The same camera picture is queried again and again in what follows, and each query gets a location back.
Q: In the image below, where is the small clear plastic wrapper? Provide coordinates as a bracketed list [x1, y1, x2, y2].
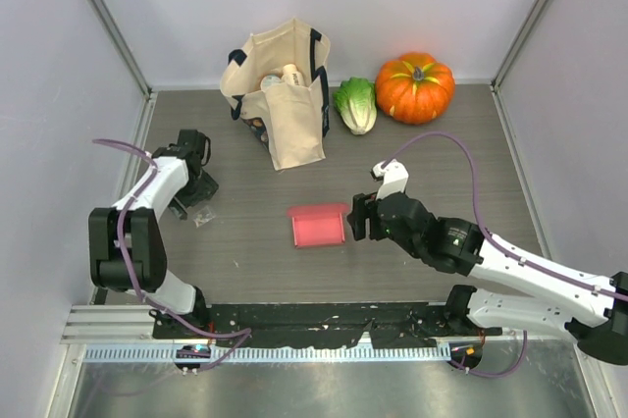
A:
[192, 206, 216, 228]

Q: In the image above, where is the pink paper box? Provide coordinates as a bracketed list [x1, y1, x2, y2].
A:
[288, 203, 349, 248]

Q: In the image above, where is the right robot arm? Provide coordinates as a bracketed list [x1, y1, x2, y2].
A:
[347, 192, 627, 366]

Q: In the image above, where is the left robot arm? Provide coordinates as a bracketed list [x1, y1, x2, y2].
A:
[88, 130, 219, 339]

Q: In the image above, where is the green lettuce toy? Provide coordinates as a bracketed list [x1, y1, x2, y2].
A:
[333, 77, 377, 135]

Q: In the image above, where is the white round container in bag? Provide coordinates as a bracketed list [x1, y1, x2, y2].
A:
[260, 74, 283, 91]

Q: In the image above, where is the orange pumpkin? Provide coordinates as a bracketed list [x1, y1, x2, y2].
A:
[375, 52, 455, 125]

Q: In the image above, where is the beige canvas tote bag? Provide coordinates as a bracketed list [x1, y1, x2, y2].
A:
[220, 19, 331, 171]

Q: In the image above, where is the beige bottle in bag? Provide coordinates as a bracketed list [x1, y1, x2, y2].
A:
[282, 64, 307, 87]

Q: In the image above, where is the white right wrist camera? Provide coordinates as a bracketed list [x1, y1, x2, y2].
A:
[371, 159, 409, 200]

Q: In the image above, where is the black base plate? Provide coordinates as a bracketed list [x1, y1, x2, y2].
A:
[152, 300, 505, 349]

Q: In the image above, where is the slotted cable duct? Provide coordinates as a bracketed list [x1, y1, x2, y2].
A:
[83, 341, 451, 364]

